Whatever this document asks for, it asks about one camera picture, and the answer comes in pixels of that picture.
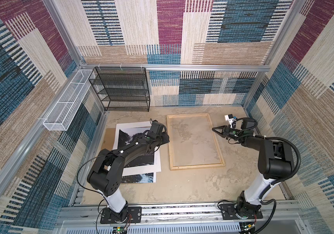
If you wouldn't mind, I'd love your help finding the white wire mesh basket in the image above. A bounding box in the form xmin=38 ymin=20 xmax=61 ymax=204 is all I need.
xmin=43 ymin=69 xmax=92 ymax=131

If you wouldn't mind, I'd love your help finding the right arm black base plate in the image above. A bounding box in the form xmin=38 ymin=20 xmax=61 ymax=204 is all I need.
xmin=218 ymin=203 xmax=263 ymax=220

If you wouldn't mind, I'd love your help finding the black white landscape photo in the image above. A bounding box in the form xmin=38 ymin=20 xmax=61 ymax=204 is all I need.
xmin=113 ymin=121 xmax=162 ymax=176

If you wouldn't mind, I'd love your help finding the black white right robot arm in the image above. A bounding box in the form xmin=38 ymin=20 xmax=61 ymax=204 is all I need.
xmin=212 ymin=125 xmax=301 ymax=219

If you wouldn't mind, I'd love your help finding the colour landscape photo underneath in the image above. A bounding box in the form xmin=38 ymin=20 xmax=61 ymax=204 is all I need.
xmin=121 ymin=172 xmax=156 ymax=183

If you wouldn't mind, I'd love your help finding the black wire mesh shelf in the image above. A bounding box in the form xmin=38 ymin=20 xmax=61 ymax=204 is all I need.
xmin=89 ymin=67 xmax=151 ymax=112

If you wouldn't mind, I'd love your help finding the brown hardboard backing panel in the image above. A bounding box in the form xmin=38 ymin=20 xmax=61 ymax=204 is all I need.
xmin=90 ymin=128 xmax=117 ymax=186

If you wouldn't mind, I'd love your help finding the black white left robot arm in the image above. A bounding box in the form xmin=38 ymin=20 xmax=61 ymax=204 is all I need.
xmin=87 ymin=132 xmax=169 ymax=221

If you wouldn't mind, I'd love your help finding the light wooden picture frame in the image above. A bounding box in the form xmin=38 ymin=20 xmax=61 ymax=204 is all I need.
xmin=166 ymin=113 xmax=226 ymax=171

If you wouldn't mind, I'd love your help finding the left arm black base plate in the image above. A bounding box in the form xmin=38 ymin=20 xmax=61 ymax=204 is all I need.
xmin=100 ymin=206 xmax=142 ymax=224

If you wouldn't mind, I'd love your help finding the aluminium front rail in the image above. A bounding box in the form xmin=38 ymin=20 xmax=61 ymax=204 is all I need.
xmin=53 ymin=200 xmax=313 ymax=234

